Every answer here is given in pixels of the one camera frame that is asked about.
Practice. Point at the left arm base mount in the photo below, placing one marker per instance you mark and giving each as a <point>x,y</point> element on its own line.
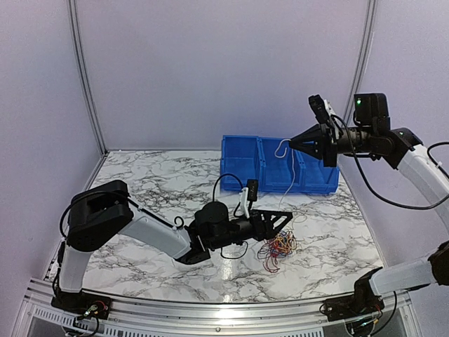
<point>82,302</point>

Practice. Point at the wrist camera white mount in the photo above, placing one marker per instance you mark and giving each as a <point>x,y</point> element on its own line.
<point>248,196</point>
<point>323,112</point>

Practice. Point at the right aluminium corner post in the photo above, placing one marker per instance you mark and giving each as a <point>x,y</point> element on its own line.
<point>363,57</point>

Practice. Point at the left aluminium corner post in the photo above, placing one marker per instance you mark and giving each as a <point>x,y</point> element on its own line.
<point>84,78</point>

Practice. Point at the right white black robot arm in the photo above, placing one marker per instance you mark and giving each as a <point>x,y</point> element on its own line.
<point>372,137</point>

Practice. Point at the left blue storage bin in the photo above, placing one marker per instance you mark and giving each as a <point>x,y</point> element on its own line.
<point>241,157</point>

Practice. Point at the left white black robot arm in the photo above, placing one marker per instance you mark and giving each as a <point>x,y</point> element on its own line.
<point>95,216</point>

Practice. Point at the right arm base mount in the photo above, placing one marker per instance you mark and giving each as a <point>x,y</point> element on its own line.
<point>350,306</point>

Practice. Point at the aluminium front rail frame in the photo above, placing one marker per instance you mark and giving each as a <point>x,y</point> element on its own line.
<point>144,317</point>

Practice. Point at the aluminium corner post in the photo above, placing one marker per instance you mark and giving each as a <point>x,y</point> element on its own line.
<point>363,57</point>
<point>84,78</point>

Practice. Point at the middle blue storage bin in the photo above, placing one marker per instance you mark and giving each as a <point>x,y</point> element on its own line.
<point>278,171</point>

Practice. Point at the right blue storage bin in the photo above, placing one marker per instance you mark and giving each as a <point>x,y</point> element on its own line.
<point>313,177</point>

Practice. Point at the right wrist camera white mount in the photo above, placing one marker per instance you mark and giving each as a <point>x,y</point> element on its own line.
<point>323,112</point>

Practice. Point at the blue storage bin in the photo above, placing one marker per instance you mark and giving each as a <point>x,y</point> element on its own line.
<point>278,171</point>
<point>313,177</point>
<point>241,157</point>

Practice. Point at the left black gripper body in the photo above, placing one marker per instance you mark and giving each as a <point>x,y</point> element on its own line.
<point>230,238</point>

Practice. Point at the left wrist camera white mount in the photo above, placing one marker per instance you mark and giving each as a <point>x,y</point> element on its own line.
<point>248,196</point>

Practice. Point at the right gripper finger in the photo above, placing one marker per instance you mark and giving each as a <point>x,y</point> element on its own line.
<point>312,134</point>
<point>313,149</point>

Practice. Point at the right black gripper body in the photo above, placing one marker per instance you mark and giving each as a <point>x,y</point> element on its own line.
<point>331,147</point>

